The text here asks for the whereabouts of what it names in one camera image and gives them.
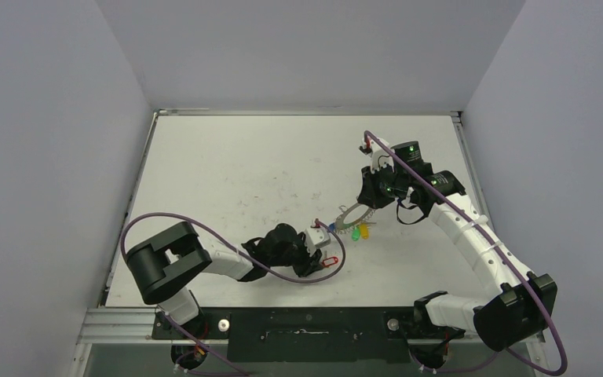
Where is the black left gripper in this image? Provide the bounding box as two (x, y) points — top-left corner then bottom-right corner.
(269, 232), (323, 278)

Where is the red key tag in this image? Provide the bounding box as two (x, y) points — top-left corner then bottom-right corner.
(321, 256), (340, 268)

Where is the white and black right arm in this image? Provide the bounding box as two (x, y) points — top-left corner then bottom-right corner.
(357, 137), (557, 352)

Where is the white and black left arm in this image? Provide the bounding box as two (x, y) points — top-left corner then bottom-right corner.
(122, 221), (331, 339)

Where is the yellow key tag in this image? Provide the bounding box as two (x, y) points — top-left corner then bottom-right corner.
(360, 224), (370, 240)

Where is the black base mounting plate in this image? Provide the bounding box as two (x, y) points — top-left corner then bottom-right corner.
(152, 306), (463, 364)

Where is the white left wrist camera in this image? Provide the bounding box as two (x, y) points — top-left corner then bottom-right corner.
(303, 227), (331, 254)

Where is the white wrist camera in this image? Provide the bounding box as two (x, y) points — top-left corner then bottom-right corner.
(359, 137), (394, 174)
(303, 227), (331, 254)

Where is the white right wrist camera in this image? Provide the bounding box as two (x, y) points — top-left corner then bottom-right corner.
(359, 137), (394, 174)

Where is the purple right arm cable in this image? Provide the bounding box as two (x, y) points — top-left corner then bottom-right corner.
(364, 130), (568, 377)

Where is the aluminium frame rail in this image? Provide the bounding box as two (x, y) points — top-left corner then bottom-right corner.
(75, 306), (546, 346)

